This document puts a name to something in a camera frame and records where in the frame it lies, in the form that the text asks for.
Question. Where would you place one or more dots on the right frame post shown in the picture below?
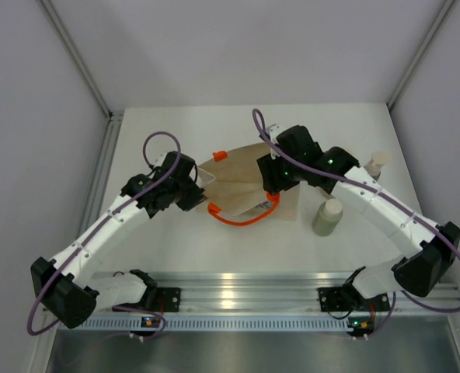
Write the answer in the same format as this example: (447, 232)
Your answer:
(438, 21)

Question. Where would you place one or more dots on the slotted cable duct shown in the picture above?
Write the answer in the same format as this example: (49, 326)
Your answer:
(181, 323)

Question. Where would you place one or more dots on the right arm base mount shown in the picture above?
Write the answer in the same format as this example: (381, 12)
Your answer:
(334, 299)

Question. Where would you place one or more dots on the canvas bag with orange handles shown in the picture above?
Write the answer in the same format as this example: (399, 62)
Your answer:
(233, 188)

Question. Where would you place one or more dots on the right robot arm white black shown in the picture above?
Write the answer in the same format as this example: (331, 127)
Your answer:
(426, 249)

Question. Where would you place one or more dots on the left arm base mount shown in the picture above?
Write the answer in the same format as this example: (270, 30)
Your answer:
(166, 300)

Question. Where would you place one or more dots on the beige pump bottle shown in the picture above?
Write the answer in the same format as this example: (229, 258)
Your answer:
(325, 189)

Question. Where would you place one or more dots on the light green round-cap bottle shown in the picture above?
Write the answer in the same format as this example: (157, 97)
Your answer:
(327, 217)

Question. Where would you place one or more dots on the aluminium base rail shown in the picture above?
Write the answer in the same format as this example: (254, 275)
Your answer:
(268, 292)

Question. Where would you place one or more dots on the grey-green pump bottle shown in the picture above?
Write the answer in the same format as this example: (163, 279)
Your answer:
(377, 161)

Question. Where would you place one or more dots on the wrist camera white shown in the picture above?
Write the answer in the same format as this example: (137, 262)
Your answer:
(274, 130)
(159, 158)

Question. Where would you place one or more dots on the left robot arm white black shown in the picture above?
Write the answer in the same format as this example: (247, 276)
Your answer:
(65, 284)

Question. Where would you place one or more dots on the frame post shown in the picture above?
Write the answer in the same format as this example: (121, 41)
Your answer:
(57, 24)
(438, 21)

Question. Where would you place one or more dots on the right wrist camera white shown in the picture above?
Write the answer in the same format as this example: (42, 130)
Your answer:
(274, 130)

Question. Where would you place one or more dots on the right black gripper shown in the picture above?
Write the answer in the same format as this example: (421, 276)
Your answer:
(273, 183)

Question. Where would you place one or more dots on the left frame post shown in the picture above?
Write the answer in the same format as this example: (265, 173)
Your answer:
(57, 24)

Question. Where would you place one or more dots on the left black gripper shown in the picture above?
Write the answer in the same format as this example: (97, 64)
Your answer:
(196, 197)

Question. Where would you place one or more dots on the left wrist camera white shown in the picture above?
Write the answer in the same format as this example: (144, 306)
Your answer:
(159, 158)

